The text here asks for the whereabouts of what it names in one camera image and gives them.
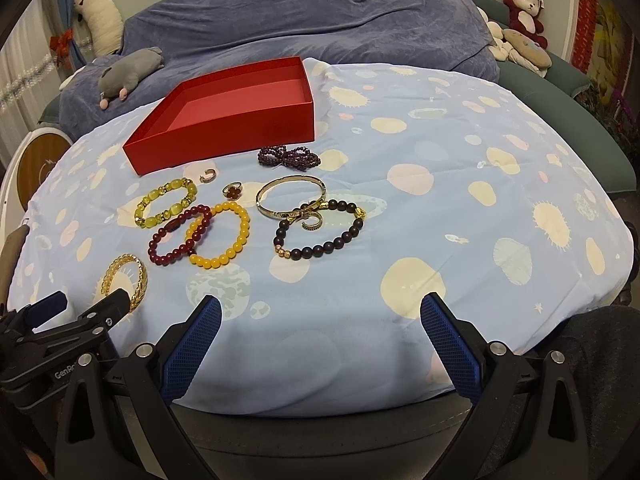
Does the wide gold chain bracelet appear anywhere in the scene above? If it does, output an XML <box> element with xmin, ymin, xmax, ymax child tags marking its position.
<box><xmin>100</xmin><ymin>252</ymin><xmax>150</xmax><ymax>314</ymax></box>

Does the amber yellow bead bracelet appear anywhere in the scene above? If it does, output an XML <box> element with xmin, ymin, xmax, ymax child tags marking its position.
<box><xmin>184</xmin><ymin>200</ymin><xmax>252</xmax><ymax>271</ymax></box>

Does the dark red bead bracelet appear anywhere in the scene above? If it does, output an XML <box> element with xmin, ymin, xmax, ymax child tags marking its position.
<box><xmin>147</xmin><ymin>204</ymin><xmax>215</xmax><ymax>267</ymax></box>

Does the black bead gold bracelet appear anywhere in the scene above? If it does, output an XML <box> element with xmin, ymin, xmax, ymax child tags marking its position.
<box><xmin>272</xmin><ymin>199</ymin><xmax>367</xmax><ymax>262</ymax></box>

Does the yellow-green bead bracelet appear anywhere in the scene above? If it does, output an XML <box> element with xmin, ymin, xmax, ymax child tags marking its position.
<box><xmin>132</xmin><ymin>176</ymin><xmax>199</xmax><ymax>230</ymax></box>

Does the thin gold bangle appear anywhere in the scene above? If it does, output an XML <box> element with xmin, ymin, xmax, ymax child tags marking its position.
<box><xmin>255</xmin><ymin>174</ymin><xmax>326</xmax><ymax>220</ymax></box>

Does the gold hoop earring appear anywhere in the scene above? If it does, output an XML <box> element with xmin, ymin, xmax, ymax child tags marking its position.
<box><xmin>299</xmin><ymin>209</ymin><xmax>323</xmax><ymax>231</ymax></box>
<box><xmin>200</xmin><ymin>168</ymin><xmax>217</xmax><ymax>183</ymax></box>

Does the purple garnet bead bracelet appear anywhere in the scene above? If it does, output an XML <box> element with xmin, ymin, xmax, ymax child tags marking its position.
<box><xmin>257</xmin><ymin>144</ymin><xmax>322</xmax><ymax>170</ymax></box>

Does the brown leather object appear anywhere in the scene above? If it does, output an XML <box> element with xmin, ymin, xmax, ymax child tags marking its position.
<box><xmin>0</xmin><ymin>224</ymin><xmax>29</xmax><ymax>312</ymax></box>

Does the light blue planet-print cloth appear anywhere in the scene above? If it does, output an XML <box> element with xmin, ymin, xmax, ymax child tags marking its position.
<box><xmin>8</xmin><ymin>58</ymin><xmax>634</xmax><ymax>416</ymax></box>

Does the grey mouse plush toy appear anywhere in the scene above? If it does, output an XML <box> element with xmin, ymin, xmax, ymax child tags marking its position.
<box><xmin>98</xmin><ymin>47</ymin><xmax>164</xmax><ymax>110</ymax></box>

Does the red bow curtain tie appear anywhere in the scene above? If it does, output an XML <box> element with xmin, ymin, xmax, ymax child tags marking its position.
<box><xmin>49</xmin><ymin>28</ymin><xmax>73</xmax><ymax>68</ymax></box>

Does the red cardboard tray box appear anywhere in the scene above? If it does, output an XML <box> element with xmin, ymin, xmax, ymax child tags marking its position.
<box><xmin>122</xmin><ymin>56</ymin><xmax>316</xmax><ymax>176</ymax></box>

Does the white sheep plush pillow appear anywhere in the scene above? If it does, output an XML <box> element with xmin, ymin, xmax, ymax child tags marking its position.
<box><xmin>74</xmin><ymin>0</ymin><xmax>124</xmax><ymax>56</ymax></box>

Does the blue-grey velvet bed blanket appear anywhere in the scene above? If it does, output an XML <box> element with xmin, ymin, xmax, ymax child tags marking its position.
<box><xmin>58</xmin><ymin>0</ymin><xmax>500</xmax><ymax>140</ymax></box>

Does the beige flat plush toy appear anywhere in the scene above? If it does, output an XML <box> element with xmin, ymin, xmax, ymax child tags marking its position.
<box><xmin>477</xmin><ymin>8</ymin><xmax>552</xmax><ymax>78</ymax></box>

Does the red monkey plush toy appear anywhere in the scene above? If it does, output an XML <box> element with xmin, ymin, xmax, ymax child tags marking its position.
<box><xmin>503</xmin><ymin>0</ymin><xmax>548</xmax><ymax>49</ymax></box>

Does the green bed frame edge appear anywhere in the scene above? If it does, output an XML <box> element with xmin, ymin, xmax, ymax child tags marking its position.
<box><xmin>449</xmin><ymin>0</ymin><xmax>639</xmax><ymax>196</ymax></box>

